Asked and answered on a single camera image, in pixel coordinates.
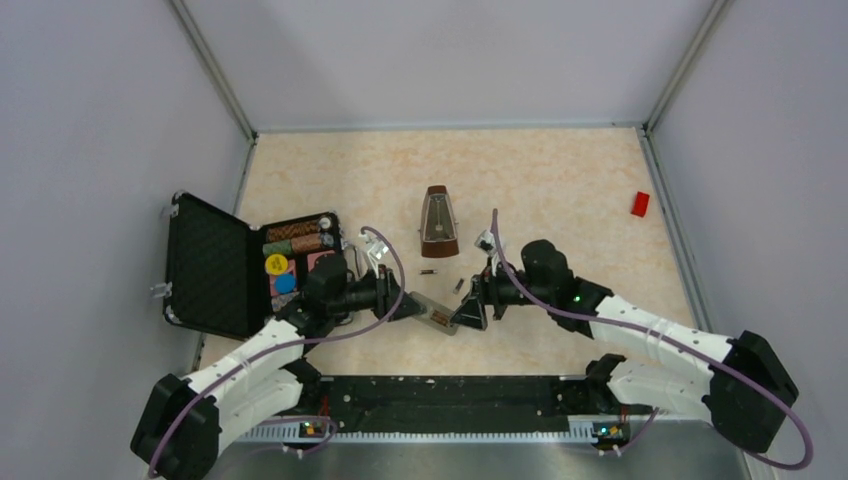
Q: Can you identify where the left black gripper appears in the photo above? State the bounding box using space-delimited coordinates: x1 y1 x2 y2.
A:
329 263 426 321

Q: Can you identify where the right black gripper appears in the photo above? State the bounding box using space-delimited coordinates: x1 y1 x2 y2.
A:
450 254 554 329

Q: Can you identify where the white remote control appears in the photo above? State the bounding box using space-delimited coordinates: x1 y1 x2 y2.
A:
409 291 459 336

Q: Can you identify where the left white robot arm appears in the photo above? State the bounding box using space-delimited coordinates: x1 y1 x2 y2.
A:
130 255 420 479

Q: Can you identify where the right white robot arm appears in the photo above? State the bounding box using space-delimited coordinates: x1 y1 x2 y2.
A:
450 240 799 454

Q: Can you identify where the brown wooden metronome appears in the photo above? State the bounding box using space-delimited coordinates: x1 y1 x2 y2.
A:
419 185 459 259

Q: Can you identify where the pink card deck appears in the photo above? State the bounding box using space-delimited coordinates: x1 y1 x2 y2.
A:
265 250 334 313

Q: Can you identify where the blue round chip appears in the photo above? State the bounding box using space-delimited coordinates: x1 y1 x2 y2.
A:
272 273 297 295

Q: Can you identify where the yellow round chip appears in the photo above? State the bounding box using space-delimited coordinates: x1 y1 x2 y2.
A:
264 253 289 276

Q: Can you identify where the black poker chip case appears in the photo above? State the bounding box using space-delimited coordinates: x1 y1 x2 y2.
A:
162 191 345 340

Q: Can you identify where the red small block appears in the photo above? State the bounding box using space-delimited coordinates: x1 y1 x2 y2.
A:
630 191 651 218

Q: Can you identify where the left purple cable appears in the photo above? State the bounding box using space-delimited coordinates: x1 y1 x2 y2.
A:
146 226 407 480

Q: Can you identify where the purple cable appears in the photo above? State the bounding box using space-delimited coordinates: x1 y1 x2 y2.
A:
146 226 407 480
488 209 815 472

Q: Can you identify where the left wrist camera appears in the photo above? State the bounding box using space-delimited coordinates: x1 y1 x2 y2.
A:
359 231 391 272

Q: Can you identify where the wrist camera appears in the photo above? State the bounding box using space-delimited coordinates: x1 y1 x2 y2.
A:
474 229 500 264
359 231 391 272

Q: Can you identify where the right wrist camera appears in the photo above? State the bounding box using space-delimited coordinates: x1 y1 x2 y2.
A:
474 229 500 264

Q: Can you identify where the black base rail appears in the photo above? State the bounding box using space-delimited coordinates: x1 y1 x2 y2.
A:
162 374 757 458

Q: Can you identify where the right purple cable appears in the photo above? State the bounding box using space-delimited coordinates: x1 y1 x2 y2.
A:
488 209 815 472

